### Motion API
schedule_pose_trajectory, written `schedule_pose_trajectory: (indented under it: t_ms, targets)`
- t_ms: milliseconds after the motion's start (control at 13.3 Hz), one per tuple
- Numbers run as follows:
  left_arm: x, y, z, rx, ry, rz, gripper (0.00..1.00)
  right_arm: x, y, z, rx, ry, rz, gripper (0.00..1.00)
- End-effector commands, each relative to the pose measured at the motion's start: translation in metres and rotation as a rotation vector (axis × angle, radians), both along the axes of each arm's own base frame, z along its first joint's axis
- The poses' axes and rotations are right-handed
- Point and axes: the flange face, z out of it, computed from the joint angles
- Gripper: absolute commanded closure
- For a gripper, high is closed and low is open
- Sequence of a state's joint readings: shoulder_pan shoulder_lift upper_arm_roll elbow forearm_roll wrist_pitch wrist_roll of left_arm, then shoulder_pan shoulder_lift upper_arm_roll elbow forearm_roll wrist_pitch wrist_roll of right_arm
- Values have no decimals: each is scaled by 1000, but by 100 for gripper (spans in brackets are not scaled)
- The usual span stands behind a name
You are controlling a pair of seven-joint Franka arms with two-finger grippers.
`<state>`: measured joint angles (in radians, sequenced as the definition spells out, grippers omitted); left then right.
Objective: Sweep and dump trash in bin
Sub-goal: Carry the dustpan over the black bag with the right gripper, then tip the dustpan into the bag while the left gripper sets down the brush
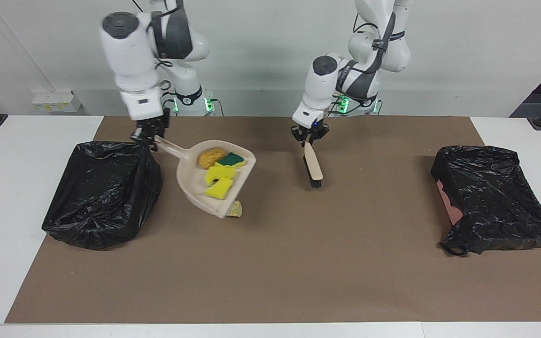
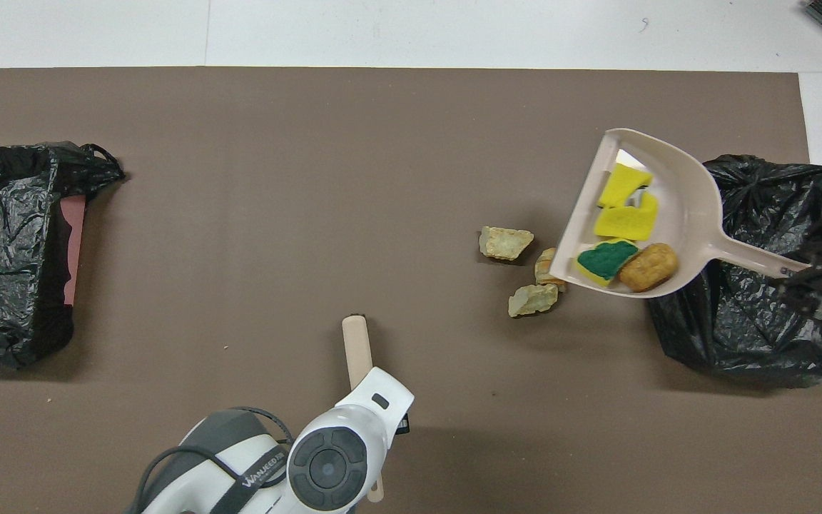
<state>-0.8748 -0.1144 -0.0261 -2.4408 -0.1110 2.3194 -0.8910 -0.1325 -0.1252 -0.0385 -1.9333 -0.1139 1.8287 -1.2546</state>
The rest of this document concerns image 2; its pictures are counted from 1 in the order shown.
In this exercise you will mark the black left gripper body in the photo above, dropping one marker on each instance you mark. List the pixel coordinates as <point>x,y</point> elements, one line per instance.
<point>402,426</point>

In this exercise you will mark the small pale bread chunk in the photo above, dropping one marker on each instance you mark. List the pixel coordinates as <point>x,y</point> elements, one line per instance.
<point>532,300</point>

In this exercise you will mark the beige hand brush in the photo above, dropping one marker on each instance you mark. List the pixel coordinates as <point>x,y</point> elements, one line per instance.
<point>357,350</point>

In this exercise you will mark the beige plastic dustpan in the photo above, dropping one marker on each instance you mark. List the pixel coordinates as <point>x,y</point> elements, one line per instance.
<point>693,207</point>

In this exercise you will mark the notched yellow sponge piece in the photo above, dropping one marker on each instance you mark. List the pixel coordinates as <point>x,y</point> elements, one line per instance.
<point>621,225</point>

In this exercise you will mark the brown table mat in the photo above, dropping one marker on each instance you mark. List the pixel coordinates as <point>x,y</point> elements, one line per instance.
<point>382,107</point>

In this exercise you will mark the large pale bread chunk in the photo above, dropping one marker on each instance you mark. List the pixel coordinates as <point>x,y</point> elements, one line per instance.
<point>505,244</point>

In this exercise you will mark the black trash bag liner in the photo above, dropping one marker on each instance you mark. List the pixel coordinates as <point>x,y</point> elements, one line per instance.
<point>4,250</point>

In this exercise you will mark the green and yellow sponge piece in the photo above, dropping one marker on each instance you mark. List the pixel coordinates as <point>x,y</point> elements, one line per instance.
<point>605,260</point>

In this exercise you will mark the pink plastic bin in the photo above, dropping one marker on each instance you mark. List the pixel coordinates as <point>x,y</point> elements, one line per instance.
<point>74,250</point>

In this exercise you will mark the black trash bag covered bin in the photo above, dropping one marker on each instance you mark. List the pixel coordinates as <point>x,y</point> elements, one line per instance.
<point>739,328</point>

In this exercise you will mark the brown potato shaped lump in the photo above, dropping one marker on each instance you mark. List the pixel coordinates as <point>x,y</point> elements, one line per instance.
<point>648,268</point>

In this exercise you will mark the striped orange bread piece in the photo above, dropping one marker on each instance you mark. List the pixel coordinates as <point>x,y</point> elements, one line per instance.
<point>545,268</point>

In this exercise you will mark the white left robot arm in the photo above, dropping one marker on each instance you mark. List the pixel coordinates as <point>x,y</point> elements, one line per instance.
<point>325,464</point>

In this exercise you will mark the small yellow sponge piece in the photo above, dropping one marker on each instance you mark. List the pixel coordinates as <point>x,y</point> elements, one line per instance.
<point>621,184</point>

